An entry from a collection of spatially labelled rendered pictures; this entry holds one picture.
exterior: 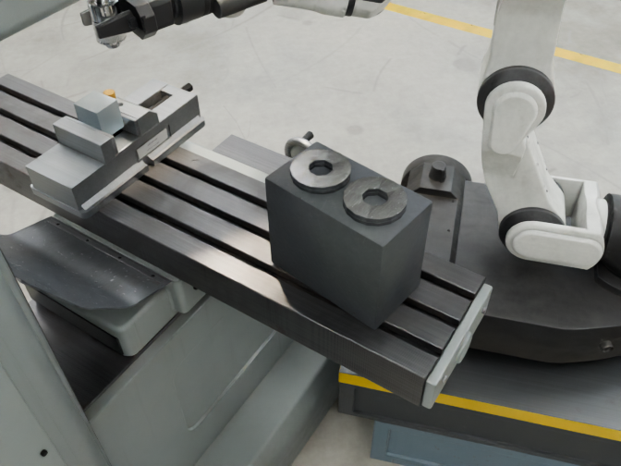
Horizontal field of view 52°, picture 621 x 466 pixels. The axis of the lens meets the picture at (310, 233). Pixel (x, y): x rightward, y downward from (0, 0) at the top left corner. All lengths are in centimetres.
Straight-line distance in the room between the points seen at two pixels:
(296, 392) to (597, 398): 74
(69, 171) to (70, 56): 248
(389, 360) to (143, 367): 51
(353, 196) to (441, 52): 267
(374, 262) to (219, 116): 221
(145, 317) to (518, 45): 84
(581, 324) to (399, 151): 148
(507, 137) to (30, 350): 91
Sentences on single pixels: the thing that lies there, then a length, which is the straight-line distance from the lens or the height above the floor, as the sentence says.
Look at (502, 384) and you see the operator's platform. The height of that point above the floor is 40.
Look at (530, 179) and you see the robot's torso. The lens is 144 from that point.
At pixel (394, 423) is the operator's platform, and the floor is 21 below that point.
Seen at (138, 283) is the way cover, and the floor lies 84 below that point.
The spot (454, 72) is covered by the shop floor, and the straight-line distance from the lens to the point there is 338.
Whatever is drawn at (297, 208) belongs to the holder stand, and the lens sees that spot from 94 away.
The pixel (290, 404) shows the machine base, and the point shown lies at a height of 20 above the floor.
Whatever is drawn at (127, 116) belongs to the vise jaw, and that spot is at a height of 102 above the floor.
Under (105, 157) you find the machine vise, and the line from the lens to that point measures 122.
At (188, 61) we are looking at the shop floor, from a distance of 348.
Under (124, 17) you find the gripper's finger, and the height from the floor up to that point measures 125.
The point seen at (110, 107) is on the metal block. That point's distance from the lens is 124.
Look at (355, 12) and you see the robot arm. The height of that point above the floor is 118.
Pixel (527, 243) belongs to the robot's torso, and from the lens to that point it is 149.
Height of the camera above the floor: 171
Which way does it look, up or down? 45 degrees down
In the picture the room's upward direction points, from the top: 1 degrees counter-clockwise
